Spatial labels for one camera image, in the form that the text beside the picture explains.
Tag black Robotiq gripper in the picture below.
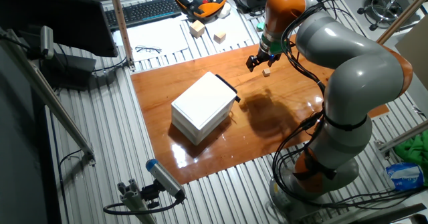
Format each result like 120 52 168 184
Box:
245 45 283 73

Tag white drawer with black handle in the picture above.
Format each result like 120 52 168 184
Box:
215 74 241 104

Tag white plastic drawer cabinet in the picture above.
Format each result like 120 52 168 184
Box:
171 71 239 146

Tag plain white paper sheet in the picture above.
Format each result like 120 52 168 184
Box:
200 11 252 47

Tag medium wooden cube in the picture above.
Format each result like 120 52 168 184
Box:
213 31 227 45

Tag white egg shaped object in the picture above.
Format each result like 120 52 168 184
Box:
217 2 232 19

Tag large wooden cube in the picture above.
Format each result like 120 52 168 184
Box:
189 19 206 39

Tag glossy orange wooden board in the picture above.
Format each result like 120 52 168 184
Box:
130 35 391 185

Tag printed white paper sheet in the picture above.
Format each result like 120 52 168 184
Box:
112 18 190 63

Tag black rimmed eyeglasses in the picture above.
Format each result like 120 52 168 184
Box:
134 45 163 54

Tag black computer keyboard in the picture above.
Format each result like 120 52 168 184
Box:
104 0 183 31

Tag chrome swivel stool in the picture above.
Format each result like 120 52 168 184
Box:
356 0 424 31

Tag brown cardboard panel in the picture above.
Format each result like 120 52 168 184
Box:
395 16 428 91

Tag green cloth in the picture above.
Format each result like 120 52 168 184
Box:
394 133 428 187

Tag blue white plastic bag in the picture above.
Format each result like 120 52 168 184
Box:
384 162 425 191

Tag black monitor base box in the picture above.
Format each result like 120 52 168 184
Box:
39 51 98 91

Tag black computer monitor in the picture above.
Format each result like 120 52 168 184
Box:
0 0 118 58

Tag green printed wrist mount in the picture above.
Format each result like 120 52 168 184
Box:
256 22 292 56

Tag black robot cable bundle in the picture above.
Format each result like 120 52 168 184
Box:
271 1 428 211

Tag aluminium frame bar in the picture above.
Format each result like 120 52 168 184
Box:
374 120 428 154
0 28 97 166
107 0 136 72
377 0 428 45

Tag silver camera with blue cap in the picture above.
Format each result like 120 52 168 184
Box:
145 158 187 201

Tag aluminium profile camera stand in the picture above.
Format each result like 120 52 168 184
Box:
116 179 156 224

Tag black camera cable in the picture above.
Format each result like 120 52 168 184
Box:
102 197 185 215

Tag silver grey depth camera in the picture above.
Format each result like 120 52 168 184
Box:
39 25 55 60

